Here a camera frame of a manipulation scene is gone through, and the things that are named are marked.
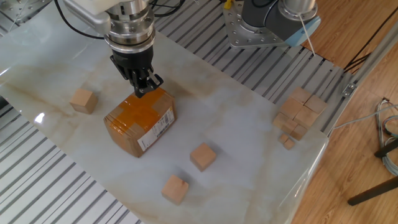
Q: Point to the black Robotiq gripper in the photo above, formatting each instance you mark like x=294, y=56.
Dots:
x=133, y=62

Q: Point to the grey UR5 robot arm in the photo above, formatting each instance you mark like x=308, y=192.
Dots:
x=273, y=21

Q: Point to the cardboard parcel with orange tape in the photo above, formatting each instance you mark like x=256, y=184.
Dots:
x=140, y=121

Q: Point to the silver force torque sensor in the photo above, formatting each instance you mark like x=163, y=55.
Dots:
x=130, y=28

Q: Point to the marble pattern table mat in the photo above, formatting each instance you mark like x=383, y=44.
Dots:
x=233, y=109

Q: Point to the yellow plastic piece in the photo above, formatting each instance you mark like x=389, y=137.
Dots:
x=228, y=4

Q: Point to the medium wooden cube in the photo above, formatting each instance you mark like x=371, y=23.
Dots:
x=280, y=120
x=289, y=126
x=299, y=132

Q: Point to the perforated metal plate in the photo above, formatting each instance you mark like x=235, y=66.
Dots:
x=21, y=9

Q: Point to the small wooden cube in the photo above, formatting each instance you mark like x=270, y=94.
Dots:
x=283, y=138
x=289, y=144

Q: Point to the black furniture leg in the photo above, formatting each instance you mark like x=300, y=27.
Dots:
x=387, y=148
x=373, y=191

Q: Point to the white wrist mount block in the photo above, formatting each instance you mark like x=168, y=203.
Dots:
x=88, y=12

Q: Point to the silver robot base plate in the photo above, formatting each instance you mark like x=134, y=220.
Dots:
x=239, y=34

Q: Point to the silver corner bracket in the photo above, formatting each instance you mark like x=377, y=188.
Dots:
x=349, y=89

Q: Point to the aluminium frame post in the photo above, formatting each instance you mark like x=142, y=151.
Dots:
x=373, y=56

